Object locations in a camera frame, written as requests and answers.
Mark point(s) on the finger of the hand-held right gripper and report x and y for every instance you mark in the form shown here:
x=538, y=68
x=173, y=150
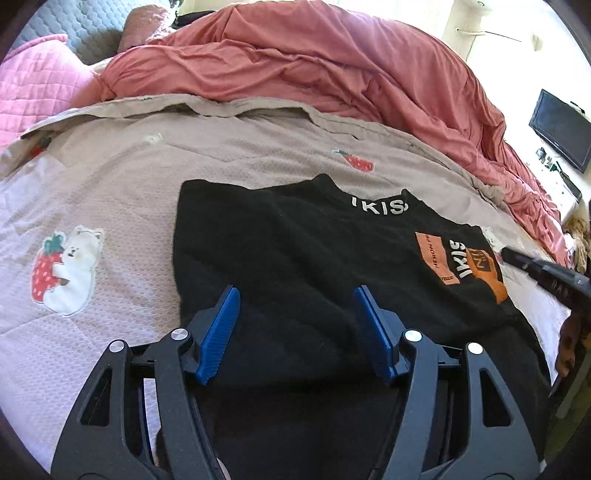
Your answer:
x=549, y=274

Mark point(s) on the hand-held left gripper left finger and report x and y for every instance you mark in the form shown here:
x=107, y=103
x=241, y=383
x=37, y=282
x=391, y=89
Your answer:
x=220, y=332

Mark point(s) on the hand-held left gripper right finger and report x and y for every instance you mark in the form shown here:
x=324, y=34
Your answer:
x=373, y=332

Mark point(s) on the black printed shirt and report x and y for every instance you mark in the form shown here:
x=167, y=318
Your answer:
x=300, y=258

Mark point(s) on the person's right hand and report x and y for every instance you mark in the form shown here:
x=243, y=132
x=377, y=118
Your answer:
x=569, y=341

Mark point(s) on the brown plush toy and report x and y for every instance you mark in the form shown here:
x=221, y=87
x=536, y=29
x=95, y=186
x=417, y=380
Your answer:
x=579, y=240

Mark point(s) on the black flat screen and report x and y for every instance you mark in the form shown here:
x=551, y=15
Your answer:
x=561, y=129

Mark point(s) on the beige bear print bedspread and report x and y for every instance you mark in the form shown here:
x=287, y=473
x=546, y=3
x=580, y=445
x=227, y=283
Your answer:
x=115, y=184

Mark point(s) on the coral red duvet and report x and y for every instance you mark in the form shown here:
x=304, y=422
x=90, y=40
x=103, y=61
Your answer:
x=323, y=69

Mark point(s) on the pink quilted pillow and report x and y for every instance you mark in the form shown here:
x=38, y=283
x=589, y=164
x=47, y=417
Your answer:
x=37, y=87

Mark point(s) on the brown plush cushion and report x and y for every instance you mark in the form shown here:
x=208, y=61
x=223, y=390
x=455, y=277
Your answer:
x=143, y=25

